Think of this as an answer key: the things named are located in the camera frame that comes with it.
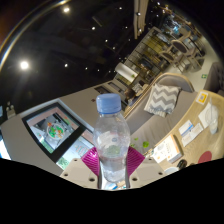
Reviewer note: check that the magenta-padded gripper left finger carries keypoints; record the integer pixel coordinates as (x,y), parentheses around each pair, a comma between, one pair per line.
(78,171)

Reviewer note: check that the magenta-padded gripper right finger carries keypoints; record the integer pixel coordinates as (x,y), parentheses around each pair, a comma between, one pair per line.
(146,170)

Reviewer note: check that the clear blue-capped water bottle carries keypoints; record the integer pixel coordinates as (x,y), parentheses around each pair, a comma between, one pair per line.
(111,140)

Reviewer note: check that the grey curved sofa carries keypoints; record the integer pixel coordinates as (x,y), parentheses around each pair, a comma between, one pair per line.
(156,126)

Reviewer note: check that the white printed paper leaflets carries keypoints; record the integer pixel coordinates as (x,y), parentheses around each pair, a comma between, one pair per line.
(190,133)

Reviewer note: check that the flat round red coaster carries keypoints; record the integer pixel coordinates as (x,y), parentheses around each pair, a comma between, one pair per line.
(205,157)

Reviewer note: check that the grey white chevron cushion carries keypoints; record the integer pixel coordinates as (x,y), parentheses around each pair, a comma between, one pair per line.
(163,100)

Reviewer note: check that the person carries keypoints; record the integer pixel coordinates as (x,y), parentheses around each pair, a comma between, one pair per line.
(130,96)

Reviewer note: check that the white paper napkin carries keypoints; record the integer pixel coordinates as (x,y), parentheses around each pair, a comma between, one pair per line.
(203,116)

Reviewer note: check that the yellow-bordered white card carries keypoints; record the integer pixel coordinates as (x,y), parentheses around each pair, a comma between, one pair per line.
(202,98)

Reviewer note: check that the dark grey tufted armchair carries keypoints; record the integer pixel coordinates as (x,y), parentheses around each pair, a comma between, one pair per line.
(215,80)

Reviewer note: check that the group of ceiling spotlights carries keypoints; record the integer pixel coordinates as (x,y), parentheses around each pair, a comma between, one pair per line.
(24,64)

